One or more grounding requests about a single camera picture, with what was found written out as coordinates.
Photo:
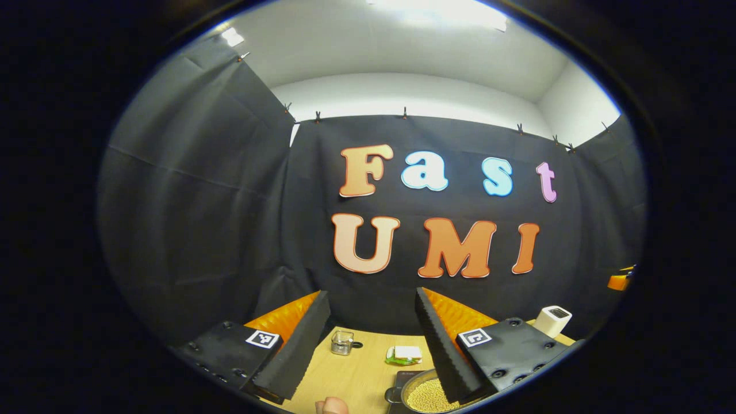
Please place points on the black induction cooktop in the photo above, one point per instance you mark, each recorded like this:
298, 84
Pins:
399, 376

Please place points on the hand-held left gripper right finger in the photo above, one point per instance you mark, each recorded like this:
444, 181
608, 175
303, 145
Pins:
440, 345

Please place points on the glass mug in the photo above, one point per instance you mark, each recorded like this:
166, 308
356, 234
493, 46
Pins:
342, 342

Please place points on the ceiling light panel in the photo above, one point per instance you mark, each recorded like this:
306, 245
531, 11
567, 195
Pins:
443, 8

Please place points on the small ceiling light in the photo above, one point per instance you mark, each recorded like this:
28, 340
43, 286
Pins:
233, 37

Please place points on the white toaster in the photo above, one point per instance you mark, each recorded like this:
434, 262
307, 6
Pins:
552, 321

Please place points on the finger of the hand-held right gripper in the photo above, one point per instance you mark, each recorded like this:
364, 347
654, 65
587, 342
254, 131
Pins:
620, 282

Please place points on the sandwich on green plate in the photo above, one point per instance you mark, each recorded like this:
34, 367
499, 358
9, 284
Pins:
405, 353

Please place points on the pile of yellow soybeans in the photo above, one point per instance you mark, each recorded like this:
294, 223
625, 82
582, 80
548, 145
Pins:
425, 397

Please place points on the black backdrop cloth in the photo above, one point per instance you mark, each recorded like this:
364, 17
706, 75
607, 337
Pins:
190, 230

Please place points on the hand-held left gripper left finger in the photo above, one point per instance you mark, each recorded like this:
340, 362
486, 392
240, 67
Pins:
302, 351

